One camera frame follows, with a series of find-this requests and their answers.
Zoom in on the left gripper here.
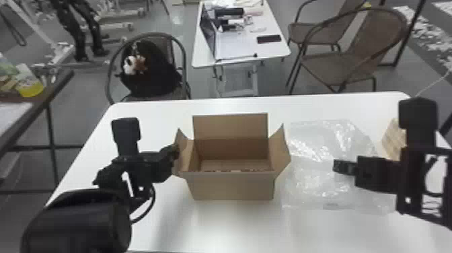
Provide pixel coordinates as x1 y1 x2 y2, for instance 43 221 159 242
139 143 181 184

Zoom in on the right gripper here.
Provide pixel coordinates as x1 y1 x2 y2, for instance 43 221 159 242
332 155 403 194

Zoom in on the clear plastic bag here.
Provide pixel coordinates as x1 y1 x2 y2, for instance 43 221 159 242
281 119 397 217

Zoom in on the cardboard box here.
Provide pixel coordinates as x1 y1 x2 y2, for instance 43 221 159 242
172 112 292 201

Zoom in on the black plush bag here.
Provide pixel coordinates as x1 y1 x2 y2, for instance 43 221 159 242
118 39 184 99

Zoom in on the brown chair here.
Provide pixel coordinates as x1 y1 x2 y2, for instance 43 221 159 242
286 0 373 55
286 6 410 95

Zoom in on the black metal chair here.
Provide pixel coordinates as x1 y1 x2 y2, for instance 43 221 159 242
105 32 192 104

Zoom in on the grey laptop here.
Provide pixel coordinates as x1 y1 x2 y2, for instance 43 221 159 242
198 3 259 61

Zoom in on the white side table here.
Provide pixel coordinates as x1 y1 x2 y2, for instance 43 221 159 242
191 0 293 98

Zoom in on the dark side table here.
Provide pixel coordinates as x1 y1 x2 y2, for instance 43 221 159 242
0 69 85 196

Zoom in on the black phone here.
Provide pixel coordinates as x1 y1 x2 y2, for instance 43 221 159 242
256 34 283 45

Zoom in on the yellow packet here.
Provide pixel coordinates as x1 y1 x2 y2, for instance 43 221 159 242
14 63 46 99

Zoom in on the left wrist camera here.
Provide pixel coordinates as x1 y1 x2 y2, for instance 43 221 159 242
110 117 142 157

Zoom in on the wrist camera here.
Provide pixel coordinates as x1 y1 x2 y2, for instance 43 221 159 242
110 117 142 157
398 97 439 149

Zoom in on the black cable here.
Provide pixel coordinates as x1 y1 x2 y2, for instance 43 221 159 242
130 183 157 224

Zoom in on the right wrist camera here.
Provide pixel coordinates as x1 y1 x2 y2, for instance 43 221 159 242
398 97 439 149

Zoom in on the white cable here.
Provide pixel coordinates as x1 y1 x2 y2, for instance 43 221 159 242
414 68 452 98

